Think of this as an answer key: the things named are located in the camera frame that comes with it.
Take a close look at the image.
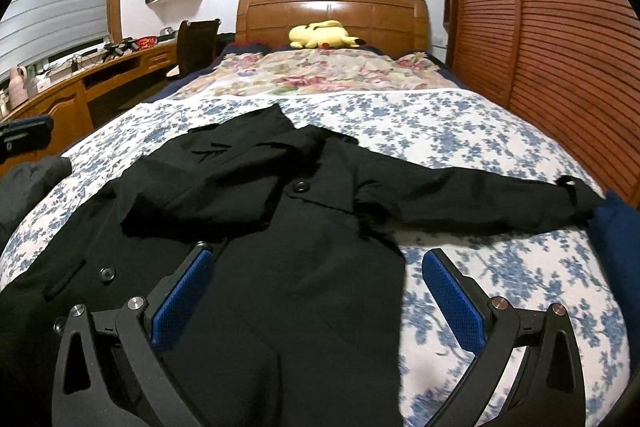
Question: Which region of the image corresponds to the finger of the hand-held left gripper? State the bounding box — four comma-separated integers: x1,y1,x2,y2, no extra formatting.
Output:
0,116,54,164

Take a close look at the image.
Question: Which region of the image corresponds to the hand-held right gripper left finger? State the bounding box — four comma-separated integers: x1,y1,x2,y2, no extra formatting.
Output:
52,242,216,427

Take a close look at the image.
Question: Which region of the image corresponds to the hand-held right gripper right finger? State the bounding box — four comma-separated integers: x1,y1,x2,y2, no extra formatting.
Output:
421,248,586,427

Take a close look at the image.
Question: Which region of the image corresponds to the black coat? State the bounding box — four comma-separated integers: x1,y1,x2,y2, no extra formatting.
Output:
0,103,608,427

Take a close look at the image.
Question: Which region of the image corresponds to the dark grey cloth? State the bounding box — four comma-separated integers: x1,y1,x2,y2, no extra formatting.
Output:
0,156,73,235

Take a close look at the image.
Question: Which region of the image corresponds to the wooden desk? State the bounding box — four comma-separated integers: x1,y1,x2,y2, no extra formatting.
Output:
0,39,181,178

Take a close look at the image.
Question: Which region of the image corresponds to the pink vase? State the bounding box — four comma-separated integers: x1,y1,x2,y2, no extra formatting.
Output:
10,67,38,108

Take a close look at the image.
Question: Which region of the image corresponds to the blue floral bed blanket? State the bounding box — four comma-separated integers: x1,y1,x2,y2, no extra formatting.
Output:
0,84,631,427

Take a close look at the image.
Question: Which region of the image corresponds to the navy blue cloth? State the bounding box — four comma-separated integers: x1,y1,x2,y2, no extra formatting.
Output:
589,191,640,288

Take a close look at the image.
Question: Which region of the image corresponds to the dark wooden chair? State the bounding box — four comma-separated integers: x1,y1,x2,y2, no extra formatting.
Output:
167,19,222,80

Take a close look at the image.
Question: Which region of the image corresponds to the wooden louvered wardrobe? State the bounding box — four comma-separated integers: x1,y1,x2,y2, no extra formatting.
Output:
444,0,640,212

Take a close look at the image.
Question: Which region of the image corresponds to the wooden bed headboard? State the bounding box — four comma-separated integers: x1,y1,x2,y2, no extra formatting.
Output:
236,0,431,58

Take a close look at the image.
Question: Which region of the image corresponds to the yellow plush toy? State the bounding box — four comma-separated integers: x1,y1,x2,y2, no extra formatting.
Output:
288,21,366,50

